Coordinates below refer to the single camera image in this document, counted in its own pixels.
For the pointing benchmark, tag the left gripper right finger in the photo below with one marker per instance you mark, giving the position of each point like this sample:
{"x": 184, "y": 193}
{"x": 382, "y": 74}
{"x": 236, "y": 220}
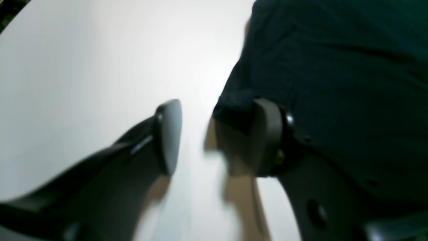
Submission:
{"x": 330, "y": 203}

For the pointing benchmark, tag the black T-shirt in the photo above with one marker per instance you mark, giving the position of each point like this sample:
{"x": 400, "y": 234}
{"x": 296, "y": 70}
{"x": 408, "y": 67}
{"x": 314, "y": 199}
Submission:
{"x": 353, "y": 73}

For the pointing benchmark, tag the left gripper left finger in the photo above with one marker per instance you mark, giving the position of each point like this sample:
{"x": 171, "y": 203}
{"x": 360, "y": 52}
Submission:
{"x": 101, "y": 197}

